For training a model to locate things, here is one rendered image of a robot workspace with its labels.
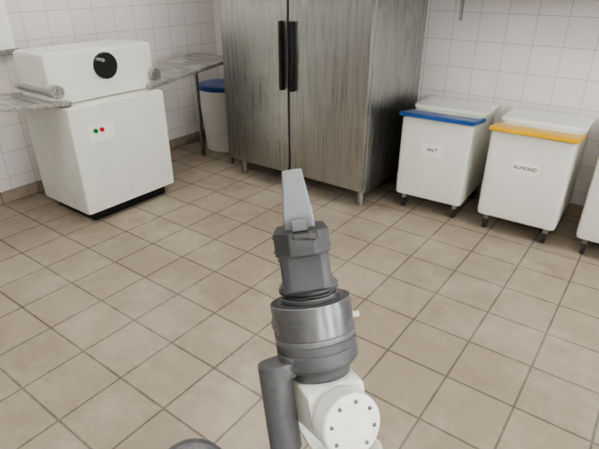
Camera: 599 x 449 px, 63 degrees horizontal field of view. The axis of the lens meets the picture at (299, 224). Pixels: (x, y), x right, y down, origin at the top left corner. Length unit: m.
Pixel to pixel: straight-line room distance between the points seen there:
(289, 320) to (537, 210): 3.19
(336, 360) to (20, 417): 2.08
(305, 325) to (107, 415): 1.90
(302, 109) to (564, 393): 2.57
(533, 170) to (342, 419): 3.11
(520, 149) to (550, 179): 0.27
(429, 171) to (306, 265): 3.30
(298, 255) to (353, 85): 3.16
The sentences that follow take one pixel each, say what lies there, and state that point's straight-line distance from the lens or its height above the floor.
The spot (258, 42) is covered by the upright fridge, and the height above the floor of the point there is 1.18.
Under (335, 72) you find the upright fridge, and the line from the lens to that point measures 3.66.
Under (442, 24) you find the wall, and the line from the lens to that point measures 4.27.
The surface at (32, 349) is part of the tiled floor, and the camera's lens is 2.82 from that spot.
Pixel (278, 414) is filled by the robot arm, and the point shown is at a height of 1.25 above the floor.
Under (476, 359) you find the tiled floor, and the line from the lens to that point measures 2.59.
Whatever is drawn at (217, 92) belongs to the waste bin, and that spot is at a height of 0.63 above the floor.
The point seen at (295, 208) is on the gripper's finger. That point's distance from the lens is 0.50.
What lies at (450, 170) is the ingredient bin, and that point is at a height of 0.39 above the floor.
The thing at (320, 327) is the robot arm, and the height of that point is 1.34.
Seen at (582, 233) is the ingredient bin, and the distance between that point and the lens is 3.63.
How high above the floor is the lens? 1.65
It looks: 27 degrees down
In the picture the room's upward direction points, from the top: straight up
